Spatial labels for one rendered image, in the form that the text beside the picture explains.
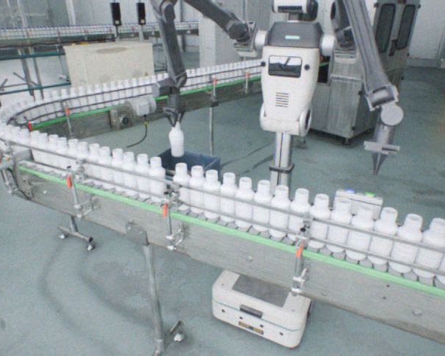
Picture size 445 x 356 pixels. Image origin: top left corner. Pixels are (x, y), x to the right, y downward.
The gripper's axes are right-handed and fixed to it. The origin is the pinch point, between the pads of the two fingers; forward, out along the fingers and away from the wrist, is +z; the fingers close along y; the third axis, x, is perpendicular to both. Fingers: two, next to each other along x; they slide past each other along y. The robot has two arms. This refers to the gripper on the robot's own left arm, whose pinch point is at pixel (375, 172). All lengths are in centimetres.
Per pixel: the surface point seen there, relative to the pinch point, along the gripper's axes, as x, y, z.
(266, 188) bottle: -18.1, -28.9, 9.5
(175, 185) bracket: -21, -59, 15
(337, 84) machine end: 341, -66, -85
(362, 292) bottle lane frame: -13.8, 3.6, 34.1
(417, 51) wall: 1132, 43, -343
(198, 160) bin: 44, -87, 13
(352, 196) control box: -3.6, -5.0, 8.4
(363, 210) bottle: -19.3, -0.8, 9.5
